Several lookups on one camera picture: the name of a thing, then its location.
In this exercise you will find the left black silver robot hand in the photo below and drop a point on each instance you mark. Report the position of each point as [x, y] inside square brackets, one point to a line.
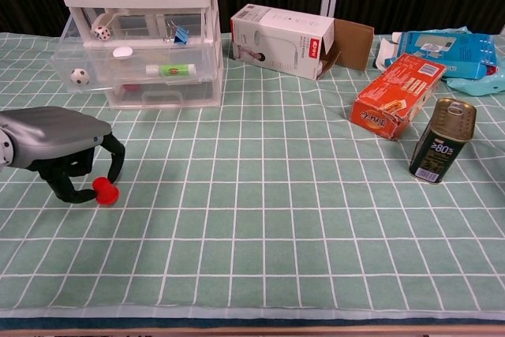
[55, 132]

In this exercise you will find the clear drawer with small items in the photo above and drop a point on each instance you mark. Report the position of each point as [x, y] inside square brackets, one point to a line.
[102, 72]

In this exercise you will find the red pushpin shaped object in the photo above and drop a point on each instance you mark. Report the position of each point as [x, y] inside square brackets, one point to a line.
[105, 192]

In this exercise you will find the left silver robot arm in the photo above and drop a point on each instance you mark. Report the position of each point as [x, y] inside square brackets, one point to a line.
[4, 151]

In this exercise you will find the small soccer ball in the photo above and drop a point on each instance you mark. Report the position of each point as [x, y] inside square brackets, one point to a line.
[80, 76]

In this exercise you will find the small dark red item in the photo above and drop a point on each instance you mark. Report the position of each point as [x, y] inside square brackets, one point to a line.
[132, 88]

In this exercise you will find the white round cap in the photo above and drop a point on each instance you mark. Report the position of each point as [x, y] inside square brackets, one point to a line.
[122, 52]

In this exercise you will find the white die with red dots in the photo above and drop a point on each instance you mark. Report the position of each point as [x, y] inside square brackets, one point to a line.
[101, 32]

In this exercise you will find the small white plastic piece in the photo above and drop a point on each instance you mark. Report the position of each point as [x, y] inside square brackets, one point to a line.
[103, 19]

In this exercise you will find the green glue stick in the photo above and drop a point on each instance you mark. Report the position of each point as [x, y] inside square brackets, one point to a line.
[175, 70]

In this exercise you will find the blue binder clip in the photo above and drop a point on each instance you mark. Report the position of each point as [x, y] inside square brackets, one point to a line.
[182, 36]

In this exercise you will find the green checkered tablecloth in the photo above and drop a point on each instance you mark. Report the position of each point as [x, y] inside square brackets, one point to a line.
[252, 234]

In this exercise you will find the white lamp carton box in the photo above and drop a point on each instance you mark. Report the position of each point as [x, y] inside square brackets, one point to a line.
[284, 37]

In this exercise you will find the orange carton box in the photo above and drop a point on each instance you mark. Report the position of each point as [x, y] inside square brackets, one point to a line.
[398, 92]

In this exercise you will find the dark olive oil tin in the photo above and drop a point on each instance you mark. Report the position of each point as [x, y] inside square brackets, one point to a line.
[438, 143]

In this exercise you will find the blue scale carton box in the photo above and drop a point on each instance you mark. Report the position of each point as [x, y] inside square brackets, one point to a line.
[453, 53]

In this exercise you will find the light blue plastic bag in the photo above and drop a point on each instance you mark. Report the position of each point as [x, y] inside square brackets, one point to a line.
[473, 86]

